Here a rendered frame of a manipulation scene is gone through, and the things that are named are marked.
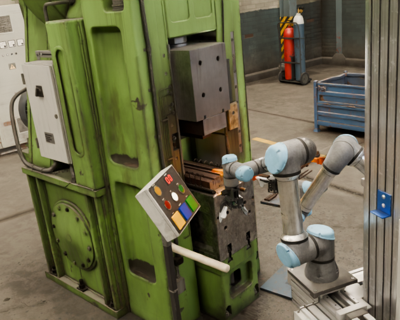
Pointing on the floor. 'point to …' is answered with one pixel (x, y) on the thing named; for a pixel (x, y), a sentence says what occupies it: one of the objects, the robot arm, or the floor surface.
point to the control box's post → (171, 278)
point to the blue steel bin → (340, 101)
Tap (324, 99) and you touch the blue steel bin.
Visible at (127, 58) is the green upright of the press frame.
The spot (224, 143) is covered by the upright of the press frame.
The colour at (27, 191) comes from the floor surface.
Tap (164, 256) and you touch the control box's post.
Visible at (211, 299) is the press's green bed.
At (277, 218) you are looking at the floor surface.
